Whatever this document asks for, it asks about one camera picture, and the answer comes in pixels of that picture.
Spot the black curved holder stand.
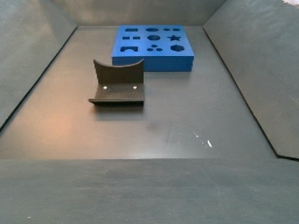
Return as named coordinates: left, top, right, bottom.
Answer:
left=88, top=60, right=145, bottom=105

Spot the blue shape sorter block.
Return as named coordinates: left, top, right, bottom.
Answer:
left=112, top=24, right=193, bottom=72

